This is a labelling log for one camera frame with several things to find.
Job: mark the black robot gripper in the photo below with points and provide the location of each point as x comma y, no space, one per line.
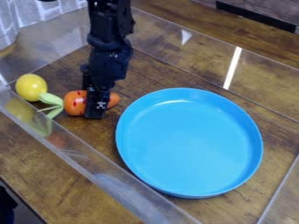
105,68

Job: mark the orange toy carrot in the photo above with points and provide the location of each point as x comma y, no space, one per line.
72,103

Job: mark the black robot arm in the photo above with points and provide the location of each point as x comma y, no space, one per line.
110,24

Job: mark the blue round plastic tray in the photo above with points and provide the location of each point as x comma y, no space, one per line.
188,142

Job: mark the yellow toy lemon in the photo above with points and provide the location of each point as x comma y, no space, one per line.
29,86

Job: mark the clear acrylic front barrier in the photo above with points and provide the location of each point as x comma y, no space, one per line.
142,201

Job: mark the clear acrylic barrier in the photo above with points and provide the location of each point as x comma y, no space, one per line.
142,201
263,81

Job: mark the clear acrylic back barrier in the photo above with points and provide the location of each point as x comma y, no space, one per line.
263,81

